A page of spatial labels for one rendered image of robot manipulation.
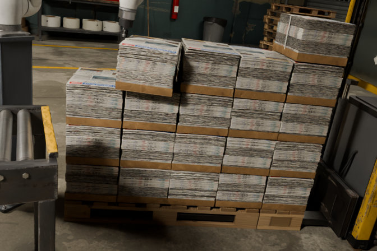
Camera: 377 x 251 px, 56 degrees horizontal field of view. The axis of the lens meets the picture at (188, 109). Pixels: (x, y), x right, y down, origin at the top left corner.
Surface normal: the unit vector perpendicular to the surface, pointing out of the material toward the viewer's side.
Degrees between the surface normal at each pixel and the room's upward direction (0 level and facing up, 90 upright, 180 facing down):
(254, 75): 90
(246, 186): 90
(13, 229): 0
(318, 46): 89
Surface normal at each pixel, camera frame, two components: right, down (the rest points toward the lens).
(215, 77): 0.08, 0.33
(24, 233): 0.13, -0.94
